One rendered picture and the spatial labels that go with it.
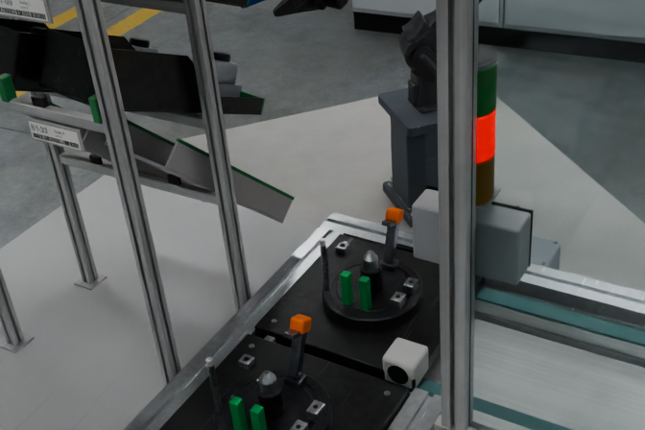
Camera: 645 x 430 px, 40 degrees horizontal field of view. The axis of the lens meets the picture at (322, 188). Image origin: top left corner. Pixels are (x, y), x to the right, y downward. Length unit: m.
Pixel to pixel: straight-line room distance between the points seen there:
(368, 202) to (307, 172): 0.17
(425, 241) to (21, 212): 2.71
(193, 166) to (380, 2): 3.42
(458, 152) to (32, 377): 0.80
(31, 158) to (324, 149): 2.24
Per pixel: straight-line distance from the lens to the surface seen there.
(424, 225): 0.96
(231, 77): 1.28
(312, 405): 1.06
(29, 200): 3.62
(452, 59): 0.82
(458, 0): 0.79
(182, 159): 1.20
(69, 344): 1.46
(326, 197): 1.68
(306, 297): 1.27
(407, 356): 1.13
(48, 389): 1.39
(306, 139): 1.89
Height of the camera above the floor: 1.76
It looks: 32 degrees down
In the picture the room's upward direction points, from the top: 5 degrees counter-clockwise
